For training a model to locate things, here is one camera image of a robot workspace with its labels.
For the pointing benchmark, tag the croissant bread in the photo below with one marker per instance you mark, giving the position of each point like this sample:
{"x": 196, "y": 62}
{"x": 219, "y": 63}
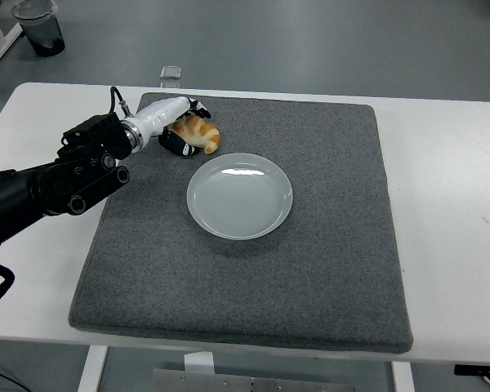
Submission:
{"x": 202, "y": 132}

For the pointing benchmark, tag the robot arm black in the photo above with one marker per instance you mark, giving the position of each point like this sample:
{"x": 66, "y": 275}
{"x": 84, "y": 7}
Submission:
{"x": 45, "y": 183}

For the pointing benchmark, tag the black bar under table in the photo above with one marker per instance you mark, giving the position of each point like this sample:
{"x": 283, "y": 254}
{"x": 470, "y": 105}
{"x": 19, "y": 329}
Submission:
{"x": 479, "y": 370}

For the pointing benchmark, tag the white round plate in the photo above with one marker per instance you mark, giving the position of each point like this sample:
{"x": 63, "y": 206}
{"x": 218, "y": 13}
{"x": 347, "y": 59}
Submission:
{"x": 240, "y": 196}

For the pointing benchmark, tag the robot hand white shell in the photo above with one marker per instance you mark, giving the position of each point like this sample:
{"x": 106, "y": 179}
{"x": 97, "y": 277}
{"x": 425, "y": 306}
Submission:
{"x": 159, "y": 114}

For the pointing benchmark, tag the white table leg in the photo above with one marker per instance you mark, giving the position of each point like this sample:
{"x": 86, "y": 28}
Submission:
{"x": 403, "y": 377}
{"x": 92, "y": 367}

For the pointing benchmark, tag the grey felt mat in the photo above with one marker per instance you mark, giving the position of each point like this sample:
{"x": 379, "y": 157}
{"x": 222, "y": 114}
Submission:
{"x": 269, "y": 286}

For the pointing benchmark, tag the square clear floor socket cover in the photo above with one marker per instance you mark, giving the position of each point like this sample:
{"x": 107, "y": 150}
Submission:
{"x": 170, "y": 85}
{"x": 171, "y": 72}

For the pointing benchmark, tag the black trash bin with bag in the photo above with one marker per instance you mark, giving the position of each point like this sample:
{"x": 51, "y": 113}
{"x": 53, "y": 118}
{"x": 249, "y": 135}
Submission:
{"x": 45, "y": 32}

